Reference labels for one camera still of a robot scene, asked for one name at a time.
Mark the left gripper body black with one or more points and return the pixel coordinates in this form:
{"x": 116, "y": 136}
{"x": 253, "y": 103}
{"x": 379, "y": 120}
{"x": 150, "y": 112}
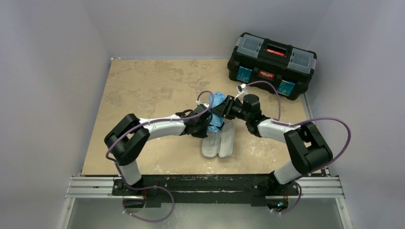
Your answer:
{"x": 202, "y": 123}

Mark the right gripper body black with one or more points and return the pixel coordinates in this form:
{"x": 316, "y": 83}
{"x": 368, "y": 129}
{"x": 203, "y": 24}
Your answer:
{"x": 228, "y": 107}

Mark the light blue folding umbrella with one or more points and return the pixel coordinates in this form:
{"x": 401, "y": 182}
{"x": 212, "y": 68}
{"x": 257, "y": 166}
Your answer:
{"x": 217, "y": 121}

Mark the white glasses case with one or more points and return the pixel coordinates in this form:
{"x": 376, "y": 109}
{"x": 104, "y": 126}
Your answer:
{"x": 219, "y": 143}

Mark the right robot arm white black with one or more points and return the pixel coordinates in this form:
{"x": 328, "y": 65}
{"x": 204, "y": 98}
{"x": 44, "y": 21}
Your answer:
{"x": 306, "y": 146}

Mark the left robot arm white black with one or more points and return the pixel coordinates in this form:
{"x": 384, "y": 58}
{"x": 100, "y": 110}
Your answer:
{"x": 127, "y": 139}

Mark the black toolbox with clear lids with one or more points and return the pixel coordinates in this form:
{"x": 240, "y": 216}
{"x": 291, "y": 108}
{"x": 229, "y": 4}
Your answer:
{"x": 272, "y": 66}

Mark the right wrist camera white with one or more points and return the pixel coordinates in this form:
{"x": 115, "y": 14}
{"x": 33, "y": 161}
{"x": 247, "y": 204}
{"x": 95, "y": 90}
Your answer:
{"x": 241, "y": 91}

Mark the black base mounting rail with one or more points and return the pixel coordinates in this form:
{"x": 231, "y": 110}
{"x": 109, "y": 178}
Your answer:
{"x": 249, "y": 189}

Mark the aluminium frame rail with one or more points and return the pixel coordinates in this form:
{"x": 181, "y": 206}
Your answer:
{"x": 89, "y": 203}

